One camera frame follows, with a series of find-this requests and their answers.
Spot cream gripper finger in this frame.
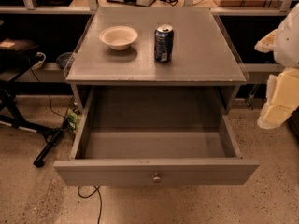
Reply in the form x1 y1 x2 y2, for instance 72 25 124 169
254 29 278 53
257 68 299 130

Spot grey top drawer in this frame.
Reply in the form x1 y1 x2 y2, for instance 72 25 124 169
54 87 259 186

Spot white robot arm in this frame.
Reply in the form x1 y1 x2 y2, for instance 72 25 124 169
254 4 299 130

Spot grey drawer cabinet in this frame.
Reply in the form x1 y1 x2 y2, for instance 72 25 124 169
64 6 250 115

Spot blue soda can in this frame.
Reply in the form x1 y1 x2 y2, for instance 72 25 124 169
154 24 174 63

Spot white paper bowl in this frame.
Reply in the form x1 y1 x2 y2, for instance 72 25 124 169
99 26 138 51

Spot grey bowl on shelf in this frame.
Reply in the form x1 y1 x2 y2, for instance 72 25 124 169
56 52 73 69

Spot green chip bag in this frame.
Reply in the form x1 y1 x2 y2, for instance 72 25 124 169
67 109 78 134

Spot white bowl on shelf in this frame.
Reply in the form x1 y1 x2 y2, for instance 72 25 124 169
32 52 46 70

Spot black stand with legs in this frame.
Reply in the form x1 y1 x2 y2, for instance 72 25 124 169
0 38 68 168

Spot black floor cable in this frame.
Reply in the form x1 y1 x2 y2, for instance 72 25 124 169
77 185 104 224

